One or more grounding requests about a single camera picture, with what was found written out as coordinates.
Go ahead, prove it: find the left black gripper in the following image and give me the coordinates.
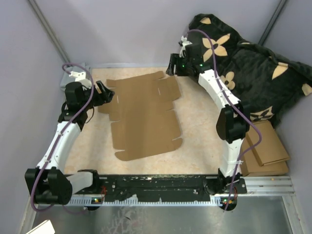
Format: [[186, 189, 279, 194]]
[[80, 80, 115, 111]]

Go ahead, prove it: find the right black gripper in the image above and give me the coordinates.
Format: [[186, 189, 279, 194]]
[[165, 55, 192, 78]]

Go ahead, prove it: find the brown cardboard box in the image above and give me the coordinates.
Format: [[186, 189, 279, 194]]
[[98, 71, 183, 161]]

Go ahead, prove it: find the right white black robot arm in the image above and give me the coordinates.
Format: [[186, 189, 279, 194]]
[[166, 40, 249, 195]]

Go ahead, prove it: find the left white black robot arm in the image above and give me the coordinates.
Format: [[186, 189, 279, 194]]
[[24, 81, 115, 206]]

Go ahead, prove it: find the lower folded cardboard box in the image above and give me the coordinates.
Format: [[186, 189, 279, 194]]
[[240, 149, 289, 176]]

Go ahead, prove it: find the folded cardboard box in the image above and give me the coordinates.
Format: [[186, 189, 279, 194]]
[[240, 149, 289, 176], [252, 121, 290, 166]]

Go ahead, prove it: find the upper folded cardboard box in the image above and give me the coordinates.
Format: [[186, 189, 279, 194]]
[[252, 121, 290, 166]]

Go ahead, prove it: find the grey folded cloth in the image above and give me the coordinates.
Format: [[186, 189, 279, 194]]
[[60, 62, 91, 91]]

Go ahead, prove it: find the black floral plush pillow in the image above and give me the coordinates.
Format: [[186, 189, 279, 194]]
[[188, 14, 312, 126]]

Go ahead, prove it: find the white paper corner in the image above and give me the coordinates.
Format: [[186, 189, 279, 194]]
[[26, 220, 56, 234]]

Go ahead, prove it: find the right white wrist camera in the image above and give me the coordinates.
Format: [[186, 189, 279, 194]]
[[178, 36, 193, 58]]

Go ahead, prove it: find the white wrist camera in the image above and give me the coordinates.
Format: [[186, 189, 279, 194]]
[[69, 71, 92, 89], [178, 36, 193, 58]]

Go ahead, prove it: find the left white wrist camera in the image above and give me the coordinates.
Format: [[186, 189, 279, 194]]
[[69, 71, 92, 89]]

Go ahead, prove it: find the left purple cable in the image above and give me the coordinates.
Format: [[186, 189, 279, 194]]
[[29, 63, 95, 215]]

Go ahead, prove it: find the purple cable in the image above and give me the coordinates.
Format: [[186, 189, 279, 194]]
[[29, 63, 95, 215], [187, 29, 263, 212]]

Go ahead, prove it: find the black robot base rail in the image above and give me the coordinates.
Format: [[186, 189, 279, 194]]
[[73, 174, 247, 211]]

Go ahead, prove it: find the grey slotted cable duct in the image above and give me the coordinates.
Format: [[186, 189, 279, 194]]
[[66, 195, 229, 207]]

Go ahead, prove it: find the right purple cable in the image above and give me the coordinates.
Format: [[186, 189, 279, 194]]
[[187, 29, 263, 212]]

